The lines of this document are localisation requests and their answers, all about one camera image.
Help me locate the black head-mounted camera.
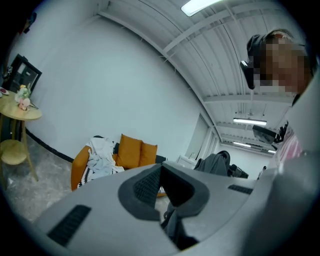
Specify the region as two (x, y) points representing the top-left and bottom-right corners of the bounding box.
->
(239, 34), (262, 91)

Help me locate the person's face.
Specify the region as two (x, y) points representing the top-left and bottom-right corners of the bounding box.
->
(259, 28), (315, 101)

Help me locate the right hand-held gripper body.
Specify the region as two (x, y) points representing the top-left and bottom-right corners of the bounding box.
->
(226, 163), (250, 180)

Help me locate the black monitor screen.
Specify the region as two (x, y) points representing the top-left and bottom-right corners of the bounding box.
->
(251, 124), (276, 145)

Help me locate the ceiling light panel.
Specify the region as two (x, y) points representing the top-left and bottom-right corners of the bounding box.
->
(181, 0), (226, 17)

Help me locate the round wooden side table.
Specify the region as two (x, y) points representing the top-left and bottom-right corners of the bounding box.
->
(0, 96), (43, 191)

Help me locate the pastel flower bouquet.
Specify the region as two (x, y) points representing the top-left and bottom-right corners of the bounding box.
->
(14, 84), (40, 111)

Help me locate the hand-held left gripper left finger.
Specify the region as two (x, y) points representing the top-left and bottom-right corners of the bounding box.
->
(37, 163), (181, 256)

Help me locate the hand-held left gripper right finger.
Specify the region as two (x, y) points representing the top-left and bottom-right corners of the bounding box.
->
(159, 161), (261, 245)

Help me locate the black white striped blanket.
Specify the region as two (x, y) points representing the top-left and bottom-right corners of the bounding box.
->
(77, 135), (126, 188)

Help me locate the fluorescent tube light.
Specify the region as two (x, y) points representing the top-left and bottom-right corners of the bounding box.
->
(232, 141), (261, 148)
(233, 118), (268, 126)

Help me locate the dark grey garment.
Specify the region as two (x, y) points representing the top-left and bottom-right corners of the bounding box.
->
(194, 150), (231, 177)

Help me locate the light blue crumpled garment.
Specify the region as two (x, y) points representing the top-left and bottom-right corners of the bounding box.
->
(87, 156), (126, 180)

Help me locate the orange sofa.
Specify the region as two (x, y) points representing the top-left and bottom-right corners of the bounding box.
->
(71, 144), (168, 192)

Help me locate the person's white pink-printed t-shirt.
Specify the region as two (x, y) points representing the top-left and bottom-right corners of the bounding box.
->
(272, 72), (320, 171)

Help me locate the white crumpled garment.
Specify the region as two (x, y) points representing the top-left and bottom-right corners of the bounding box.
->
(86, 136), (117, 166)

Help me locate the white cabinet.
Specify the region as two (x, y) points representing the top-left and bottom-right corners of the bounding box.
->
(178, 153), (198, 166)

